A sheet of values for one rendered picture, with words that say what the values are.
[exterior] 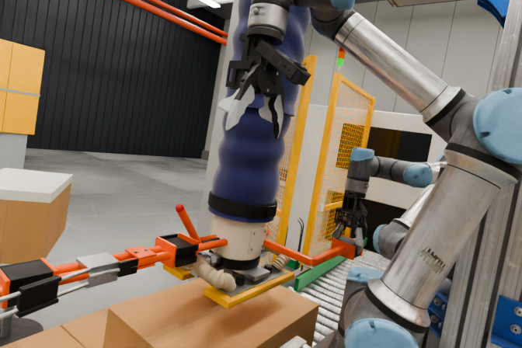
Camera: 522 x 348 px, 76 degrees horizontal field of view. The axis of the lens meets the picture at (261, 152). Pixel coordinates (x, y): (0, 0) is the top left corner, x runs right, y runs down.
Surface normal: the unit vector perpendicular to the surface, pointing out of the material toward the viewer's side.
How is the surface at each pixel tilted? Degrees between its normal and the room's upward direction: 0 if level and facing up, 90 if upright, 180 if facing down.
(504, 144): 83
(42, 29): 90
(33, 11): 90
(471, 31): 90
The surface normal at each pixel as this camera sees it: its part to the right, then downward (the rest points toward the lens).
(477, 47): -0.62, -0.06
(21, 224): 0.33, 0.11
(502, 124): -0.16, -0.10
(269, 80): 0.76, 0.16
